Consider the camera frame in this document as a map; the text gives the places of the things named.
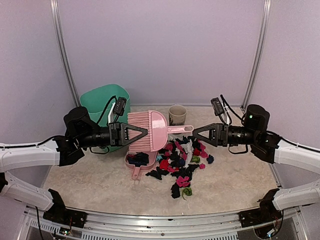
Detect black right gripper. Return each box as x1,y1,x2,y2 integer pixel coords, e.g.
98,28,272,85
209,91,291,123
192,123,259,148

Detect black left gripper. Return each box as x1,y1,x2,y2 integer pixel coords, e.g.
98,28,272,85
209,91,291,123
77,121,148,148

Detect pink hand brush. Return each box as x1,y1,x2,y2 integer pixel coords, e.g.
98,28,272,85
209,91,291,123
127,110,194,153

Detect pink dustpan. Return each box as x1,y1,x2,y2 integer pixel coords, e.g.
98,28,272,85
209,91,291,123
125,151,158,181

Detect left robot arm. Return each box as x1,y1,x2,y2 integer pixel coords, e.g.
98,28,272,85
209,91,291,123
0,106,148,223

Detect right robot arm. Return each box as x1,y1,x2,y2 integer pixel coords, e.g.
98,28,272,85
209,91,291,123
192,104,320,222

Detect pile of paper scraps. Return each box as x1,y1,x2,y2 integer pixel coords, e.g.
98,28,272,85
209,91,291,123
145,136,215,199

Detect beige printed cup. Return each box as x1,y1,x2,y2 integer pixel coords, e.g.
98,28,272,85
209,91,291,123
168,104,188,126

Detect mint green waste bin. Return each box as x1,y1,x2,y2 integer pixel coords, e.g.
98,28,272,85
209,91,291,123
80,84,131,137

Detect green paper scrap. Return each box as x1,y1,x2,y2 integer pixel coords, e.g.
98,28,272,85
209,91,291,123
181,187,193,201

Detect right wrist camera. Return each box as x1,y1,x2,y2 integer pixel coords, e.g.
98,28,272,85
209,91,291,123
210,97,232,125

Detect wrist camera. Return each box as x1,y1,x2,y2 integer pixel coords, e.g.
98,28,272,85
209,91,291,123
210,97,232,125
107,97,127,124

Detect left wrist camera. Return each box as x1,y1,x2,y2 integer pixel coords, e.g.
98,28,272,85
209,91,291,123
107,97,127,124

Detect aluminium front rail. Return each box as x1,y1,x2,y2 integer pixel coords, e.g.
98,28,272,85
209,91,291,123
22,199,303,240

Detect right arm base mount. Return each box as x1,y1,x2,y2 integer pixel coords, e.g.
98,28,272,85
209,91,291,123
238,188,283,228

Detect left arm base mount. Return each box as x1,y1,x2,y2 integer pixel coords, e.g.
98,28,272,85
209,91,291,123
43,189,88,229

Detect right aluminium corner post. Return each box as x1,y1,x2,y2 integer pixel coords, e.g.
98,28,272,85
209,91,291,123
241,0,272,110

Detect aluminium corner post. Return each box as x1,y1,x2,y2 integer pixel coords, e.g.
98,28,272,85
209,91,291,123
241,0,272,110
49,0,81,107

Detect left aluminium corner post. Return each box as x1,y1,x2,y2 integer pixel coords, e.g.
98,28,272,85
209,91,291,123
49,0,81,107

